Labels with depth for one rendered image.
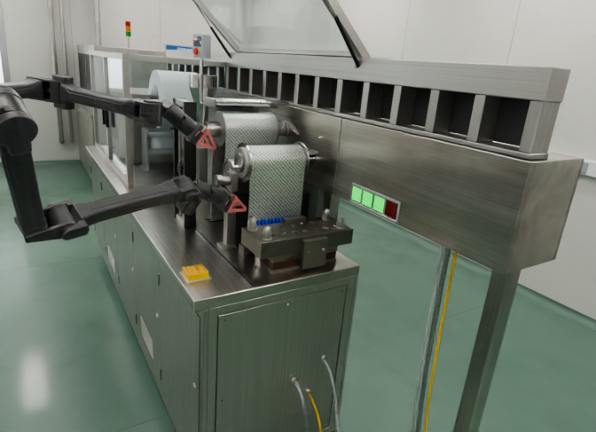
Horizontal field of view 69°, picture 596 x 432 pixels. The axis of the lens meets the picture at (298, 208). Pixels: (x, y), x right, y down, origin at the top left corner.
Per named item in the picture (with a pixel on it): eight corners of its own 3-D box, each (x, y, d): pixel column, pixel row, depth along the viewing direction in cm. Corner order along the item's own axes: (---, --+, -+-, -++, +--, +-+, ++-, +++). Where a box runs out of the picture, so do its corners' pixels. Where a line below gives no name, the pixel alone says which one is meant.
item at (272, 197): (247, 224, 165) (249, 177, 160) (299, 217, 178) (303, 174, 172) (247, 225, 165) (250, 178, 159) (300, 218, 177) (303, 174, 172)
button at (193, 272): (182, 272, 150) (182, 266, 149) (201, 270, 153) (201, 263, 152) (188, 282, 144) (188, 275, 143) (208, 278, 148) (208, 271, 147)
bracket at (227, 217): (215, 245, 174) (217, 171, 165) (231, 243, 178) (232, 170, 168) (220, 249, 170) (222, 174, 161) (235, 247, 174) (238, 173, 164)
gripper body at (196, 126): (193, 142, 144) (176, 128, 139) (184, 137, 152) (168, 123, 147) (206, 127, 144) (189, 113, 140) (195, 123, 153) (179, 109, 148)
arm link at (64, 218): (27, 256, 111) (11, 228, 114) (81, 236, 119) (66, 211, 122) (-12, 121, 79) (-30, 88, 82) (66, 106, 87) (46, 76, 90)
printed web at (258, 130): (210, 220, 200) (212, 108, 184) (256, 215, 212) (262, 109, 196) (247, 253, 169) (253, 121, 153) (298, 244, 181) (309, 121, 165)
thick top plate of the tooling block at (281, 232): (240, 242, 161) (241, 227, 159) (327, 229, 182) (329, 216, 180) (260, 259, 149) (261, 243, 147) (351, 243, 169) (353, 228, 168)
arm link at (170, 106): (160, 114, 138) (172, 101, 138) (156, 111, 143) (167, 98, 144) (176, 129, 142) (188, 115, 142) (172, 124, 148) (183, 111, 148)
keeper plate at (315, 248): (299, 267, 159) (301, 239, 156) (322, 263, 164) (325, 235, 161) (303, 270, 157) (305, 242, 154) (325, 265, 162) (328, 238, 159)
